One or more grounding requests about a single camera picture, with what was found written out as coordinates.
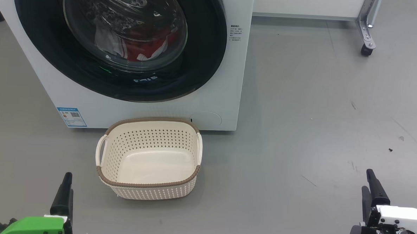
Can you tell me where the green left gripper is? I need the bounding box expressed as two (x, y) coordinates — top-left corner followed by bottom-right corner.
(0, 170), (76, 234)

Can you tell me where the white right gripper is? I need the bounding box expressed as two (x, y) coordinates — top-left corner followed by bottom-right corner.
(350, 168), (417, 234)

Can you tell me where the red white-striped garment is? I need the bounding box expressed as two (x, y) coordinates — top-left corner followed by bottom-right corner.
(93, 21), (174, 63)

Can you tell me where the grey washing machine door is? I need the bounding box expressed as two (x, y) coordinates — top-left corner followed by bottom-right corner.
(9, 0), (230, 106)

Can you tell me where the cream perforated laundry basket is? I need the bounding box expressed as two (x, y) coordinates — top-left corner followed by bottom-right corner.
(94, 115), (205, 203)

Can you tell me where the white front-load washing machine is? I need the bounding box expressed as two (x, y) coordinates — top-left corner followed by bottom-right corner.
(0, 0), (255, 136)

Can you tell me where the white partition panel on casters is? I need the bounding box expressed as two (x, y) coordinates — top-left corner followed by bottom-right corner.
(251, 0), (381, 57)

